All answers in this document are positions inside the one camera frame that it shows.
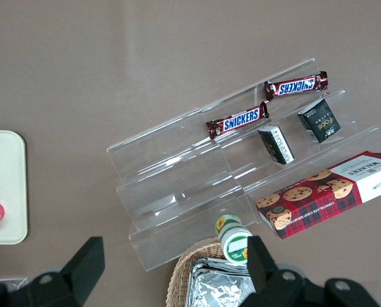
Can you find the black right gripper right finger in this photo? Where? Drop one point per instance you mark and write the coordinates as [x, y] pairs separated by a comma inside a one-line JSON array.
[[260, 265]]

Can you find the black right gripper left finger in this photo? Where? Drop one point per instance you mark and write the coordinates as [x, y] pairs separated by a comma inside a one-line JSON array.
[[81, 265]]

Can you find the oval wicker basket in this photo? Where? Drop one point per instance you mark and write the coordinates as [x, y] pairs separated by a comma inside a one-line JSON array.
[[180, 272]]

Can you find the beige plastic serving tray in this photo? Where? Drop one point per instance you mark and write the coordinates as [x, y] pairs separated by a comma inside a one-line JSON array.
[[4, 179]]

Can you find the white green yogurt bottle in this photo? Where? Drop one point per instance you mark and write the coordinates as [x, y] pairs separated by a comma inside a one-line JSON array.
[[230, 233]]

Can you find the stack of foil containers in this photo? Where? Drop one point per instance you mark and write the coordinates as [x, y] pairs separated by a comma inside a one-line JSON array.
[[215, 288]]

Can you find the red tartan cookie box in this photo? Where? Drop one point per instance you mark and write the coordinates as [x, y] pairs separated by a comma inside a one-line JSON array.
[[321, 199]]

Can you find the clear acrylic step shelf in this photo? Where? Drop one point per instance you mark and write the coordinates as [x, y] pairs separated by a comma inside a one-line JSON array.
[[177, 179]]

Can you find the small black snack box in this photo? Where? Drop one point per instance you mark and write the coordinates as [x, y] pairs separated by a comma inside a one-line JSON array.
[[276, 144], [321, 124]]

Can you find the brown Snickers bar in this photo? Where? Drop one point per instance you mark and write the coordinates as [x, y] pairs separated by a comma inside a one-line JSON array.
[[296, 85], [238, 120]]

